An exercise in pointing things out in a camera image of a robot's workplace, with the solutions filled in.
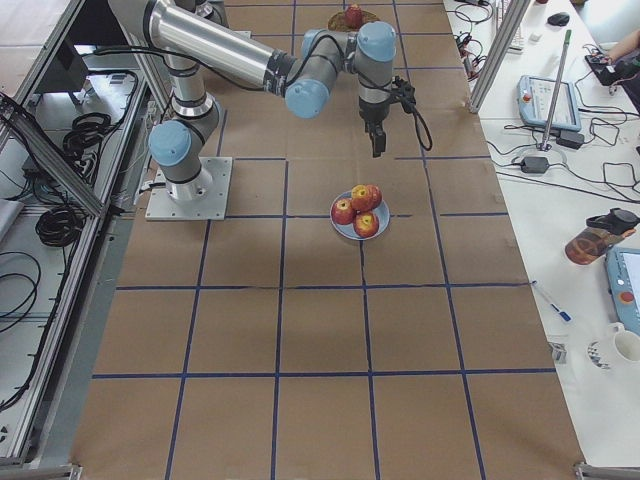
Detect white mug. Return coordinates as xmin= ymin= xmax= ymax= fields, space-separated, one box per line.
xmin=586 ymin=322 xmax=639 ymax=370

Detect dark red apple in basket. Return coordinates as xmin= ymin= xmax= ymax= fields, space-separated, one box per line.
xmin=344 ymin=4 xmax=364 ymax=29

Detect metal pole with stand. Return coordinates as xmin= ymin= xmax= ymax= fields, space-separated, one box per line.
xmin=536 ymin=29 xmax=580 ymax=153

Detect woven wicker basket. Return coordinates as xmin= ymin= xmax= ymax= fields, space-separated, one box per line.
xmin=327 ymin=10 xmax=380 ymax=32

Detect red yellow apple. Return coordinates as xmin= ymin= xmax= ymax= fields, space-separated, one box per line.
xmin=351 ymin=184 xmax=374 ymax=212

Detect coiled black cables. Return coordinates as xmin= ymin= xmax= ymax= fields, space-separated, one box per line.
xmin=34 ymin=202 xmax=86 ymax=249

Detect red apple on plate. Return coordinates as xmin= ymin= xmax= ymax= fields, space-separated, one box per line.
xmin=353 ymin=211 xmax=379 ymax=238
xmin=330 ymin=197 xmax=357 ymax=225
xmin=368 ymin=184 xmax=382 ymax=210

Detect black power brick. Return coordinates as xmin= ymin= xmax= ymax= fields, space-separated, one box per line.
xmin=519 ymin=156 xmax=550 ymax=174

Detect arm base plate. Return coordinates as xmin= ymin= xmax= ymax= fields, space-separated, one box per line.
xmin=146 ymin=157 xmax=233 ymax=221
xmin=234 ymin=30 xmax=252 ymax=39

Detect blue teach pendant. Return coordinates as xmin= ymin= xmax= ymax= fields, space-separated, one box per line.
xmin=605 ymin=246 xmax=639 ymax=334
xmin=517 ymin=75 xmax=582 ymax=132

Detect person forearm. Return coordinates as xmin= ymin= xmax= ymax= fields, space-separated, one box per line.
xmin=606 ymin=30 xmax=640 ymax=63

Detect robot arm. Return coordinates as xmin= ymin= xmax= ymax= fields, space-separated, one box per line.
xmin=109 ymin=1 xmax=396 ymax=157

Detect light blue plate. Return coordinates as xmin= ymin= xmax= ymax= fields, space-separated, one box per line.
xmin=330 ymin=192 xmax=390 ymax=240

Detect brown water bottle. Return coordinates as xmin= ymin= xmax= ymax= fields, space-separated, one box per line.
xmin=564 ymin=208 xmax=639 ymax=265

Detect blue white pen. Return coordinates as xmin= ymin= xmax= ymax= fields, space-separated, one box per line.
xmin=531 ymin=280 xmax=572 ymax=323

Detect black computer mouse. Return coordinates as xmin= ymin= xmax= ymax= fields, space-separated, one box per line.
xmin=546 ymin=12 xmax=570 ymax=27

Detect black braided cable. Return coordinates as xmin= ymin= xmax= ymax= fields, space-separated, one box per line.
xmin=389 ymin=74 xmax=433 ymax=152

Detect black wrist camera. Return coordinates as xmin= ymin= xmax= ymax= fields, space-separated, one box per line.
xmin=391 ymin=76 xmax=416 ymax=114

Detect aluminium frame post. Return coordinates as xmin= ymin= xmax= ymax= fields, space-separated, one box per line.
xmin=468 ymin=0 xmax=529 ymax=114

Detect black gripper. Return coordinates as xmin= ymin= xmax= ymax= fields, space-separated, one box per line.
xmin=359 ymin=98 xmax=389 ymax=158

